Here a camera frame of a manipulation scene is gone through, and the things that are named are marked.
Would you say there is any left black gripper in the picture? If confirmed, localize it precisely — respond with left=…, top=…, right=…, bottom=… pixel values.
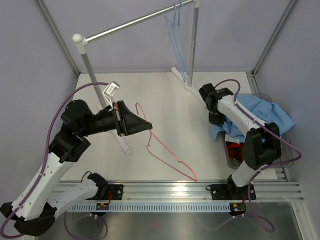
left=79, top=100, right=152, bottom=137

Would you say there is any pink wire hanger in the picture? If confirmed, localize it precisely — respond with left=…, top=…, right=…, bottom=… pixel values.
left=134, top=102, right=199, bottom=183

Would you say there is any blue wire hanger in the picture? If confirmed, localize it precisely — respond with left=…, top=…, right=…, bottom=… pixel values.
left=164, top=15, right=184, bottom=83
left=171, top=0, right=188, bottom=83

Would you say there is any black white plaid shirt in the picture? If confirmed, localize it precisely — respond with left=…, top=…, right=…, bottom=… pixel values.
left=224, top=133, right=244, bottom=145

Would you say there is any red black plaid shirt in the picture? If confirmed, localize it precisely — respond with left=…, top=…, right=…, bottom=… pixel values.
left=226, top=142, right=244, bottom=163

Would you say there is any light blue shirt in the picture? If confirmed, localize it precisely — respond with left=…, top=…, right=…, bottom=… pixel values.
left=209, top=94, right=295, bottom=143

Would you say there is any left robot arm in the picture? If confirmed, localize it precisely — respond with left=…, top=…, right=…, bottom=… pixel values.
left=0, top=99, right=153, bottom=237

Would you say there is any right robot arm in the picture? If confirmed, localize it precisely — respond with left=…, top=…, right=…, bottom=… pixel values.
left=199, top=83, right=282, bottom=200

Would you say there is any white silver clothes rack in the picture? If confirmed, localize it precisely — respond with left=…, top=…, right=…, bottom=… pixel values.
left=72, top=0, right=210, bottom=155

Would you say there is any clear plastic bin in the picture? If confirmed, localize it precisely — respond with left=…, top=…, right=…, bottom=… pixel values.
left=217, top=93, right=293, bottom=170

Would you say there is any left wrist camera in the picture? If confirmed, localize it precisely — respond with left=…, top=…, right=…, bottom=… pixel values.
left=102, top=81, right=120, bottom=108

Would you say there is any light blue cable duct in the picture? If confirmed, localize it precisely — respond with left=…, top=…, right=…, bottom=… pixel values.
left=66, top=202, right=231, bottom=213

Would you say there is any aluminium mounting rail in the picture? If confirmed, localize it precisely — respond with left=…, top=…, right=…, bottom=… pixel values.
left=109, top=180, right=305, bottom=203

